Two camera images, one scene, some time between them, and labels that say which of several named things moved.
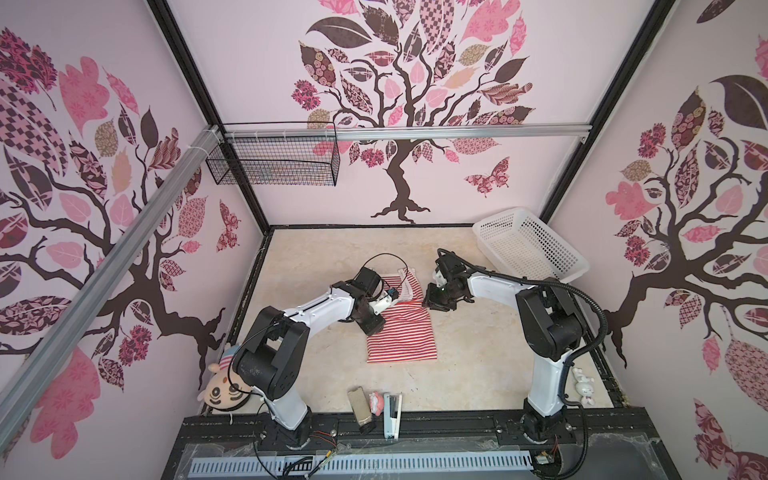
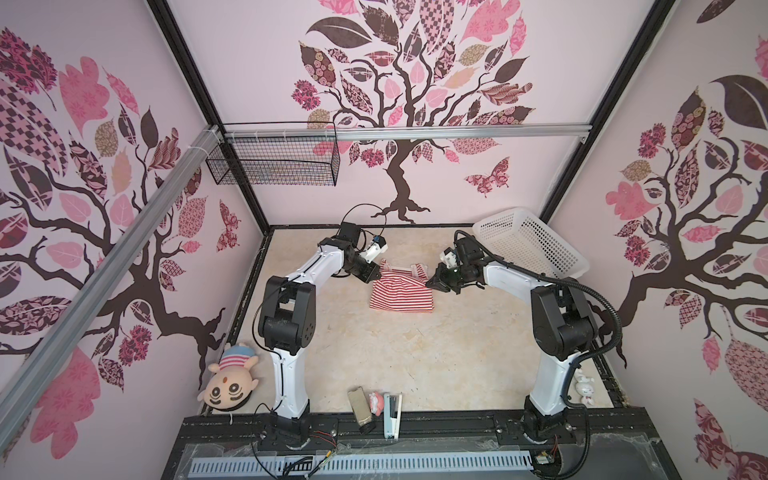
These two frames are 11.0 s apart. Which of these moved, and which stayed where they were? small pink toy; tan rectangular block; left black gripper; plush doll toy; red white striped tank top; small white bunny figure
Moved: left black gripper; red white striped tank top
Stayed: tan rectangular block; plush doll toy; small white bunny figure; small pink toy
